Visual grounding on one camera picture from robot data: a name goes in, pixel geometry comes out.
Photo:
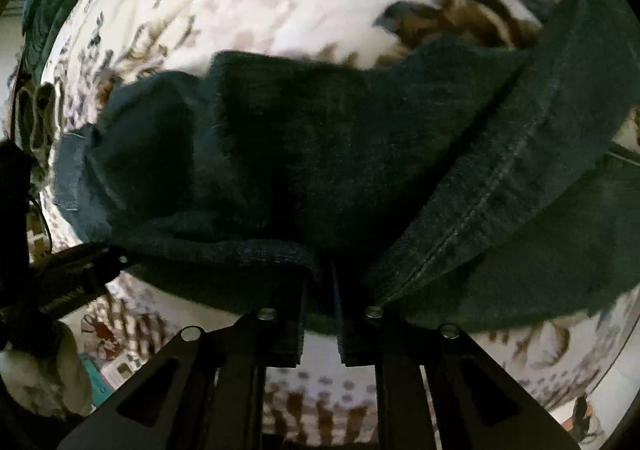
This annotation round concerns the floral fleece bed blanket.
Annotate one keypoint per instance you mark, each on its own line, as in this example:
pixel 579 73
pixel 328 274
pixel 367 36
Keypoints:
pixel 109 44

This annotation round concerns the dark blue denim pants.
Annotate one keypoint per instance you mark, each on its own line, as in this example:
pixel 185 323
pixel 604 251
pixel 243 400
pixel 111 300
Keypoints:
pixel 470 184

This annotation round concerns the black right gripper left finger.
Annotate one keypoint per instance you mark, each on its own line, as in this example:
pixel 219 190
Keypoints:
pixel 203 390

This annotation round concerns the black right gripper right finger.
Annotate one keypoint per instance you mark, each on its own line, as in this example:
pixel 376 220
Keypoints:
pixel 438 389

